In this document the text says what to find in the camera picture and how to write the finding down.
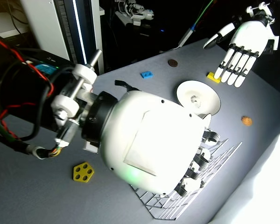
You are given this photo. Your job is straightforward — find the green sheathed cable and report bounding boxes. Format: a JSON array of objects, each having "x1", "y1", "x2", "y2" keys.
[
  {"x1": 0, "y1": 115, "x2": 18, "y2": 144},
  {"x1": 192, "y1": 0, "x2": 215, "y2": 30}
]

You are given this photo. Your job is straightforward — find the small orange cookie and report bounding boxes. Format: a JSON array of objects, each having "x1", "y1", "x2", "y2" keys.
[{"x1": 241, "y1": 116, "x2": 253, "y2": 127}]

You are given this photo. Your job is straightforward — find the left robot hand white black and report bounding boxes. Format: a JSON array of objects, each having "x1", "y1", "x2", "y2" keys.
[{"x1": 203, "y1": 20, "x2": 280, "y2": 88}]

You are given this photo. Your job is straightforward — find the silver wire dish rack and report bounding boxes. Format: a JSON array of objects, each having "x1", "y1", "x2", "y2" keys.
[{"x1": 129, "y1": 137, "x2": 243, "y2": 221}]

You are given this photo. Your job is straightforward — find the yellow pentagon block with holes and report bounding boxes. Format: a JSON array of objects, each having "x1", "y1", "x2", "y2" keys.
[{"x1": 72, "y1": 161, "x2": 95, "y2": 183}]

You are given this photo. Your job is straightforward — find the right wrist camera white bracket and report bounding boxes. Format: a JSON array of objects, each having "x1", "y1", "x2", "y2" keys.
[{"x1": 83, "y1": 138, "x2": 101, "y2": 154}]

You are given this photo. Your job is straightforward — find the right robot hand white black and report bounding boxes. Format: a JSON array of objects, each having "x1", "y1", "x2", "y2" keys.
[{"x1": 99, "y1": 80, "x2": 222, "y2": 196}]

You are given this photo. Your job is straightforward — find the small blue rectangular brick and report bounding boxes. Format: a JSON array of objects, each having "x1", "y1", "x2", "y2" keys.
[{"x1": 140, "y1": 70, "x2": 154, "y2": 79}]

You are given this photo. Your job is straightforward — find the white cable plug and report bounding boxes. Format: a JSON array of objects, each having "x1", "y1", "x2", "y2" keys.
[{"x1": 178, "y1": 27, "x2": 197, "y2": 47}]

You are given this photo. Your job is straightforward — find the white robot body column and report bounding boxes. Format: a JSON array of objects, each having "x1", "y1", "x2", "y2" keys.
[{"x1": 20, "y1": 0, "x2": 105, "y2": 75}]

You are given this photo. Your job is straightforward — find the yellow rectangular brick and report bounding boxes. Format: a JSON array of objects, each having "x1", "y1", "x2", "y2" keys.
[{"x1": 206, "y1": 71, "x2": 222, "y2": 84}]

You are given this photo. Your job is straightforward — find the white backdrop sheet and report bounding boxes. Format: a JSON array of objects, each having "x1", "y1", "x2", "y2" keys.
[{"x1": 209, "y1": 127, "x2": 280, "y2": 224}]

